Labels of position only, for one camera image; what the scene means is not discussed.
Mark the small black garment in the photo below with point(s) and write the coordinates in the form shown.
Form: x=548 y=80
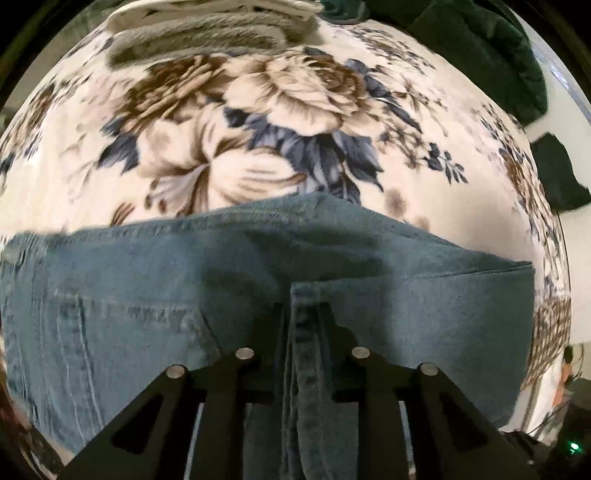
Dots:
x=562 y=190

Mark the floral bed blanket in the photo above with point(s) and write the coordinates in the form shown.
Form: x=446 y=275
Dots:
x=365 y=113

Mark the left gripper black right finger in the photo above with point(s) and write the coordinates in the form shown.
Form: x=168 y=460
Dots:
x=412 y=417

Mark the stack of folded pants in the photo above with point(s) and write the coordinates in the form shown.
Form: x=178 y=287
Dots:
x=148 y=30

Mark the blue denim jeans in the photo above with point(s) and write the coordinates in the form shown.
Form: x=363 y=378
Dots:
x=91 y=318

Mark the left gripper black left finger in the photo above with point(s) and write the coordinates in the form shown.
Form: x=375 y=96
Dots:
x=190 y=424

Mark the dark green fleece robe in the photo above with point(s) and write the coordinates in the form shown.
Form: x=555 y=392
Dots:
x=482 y=39

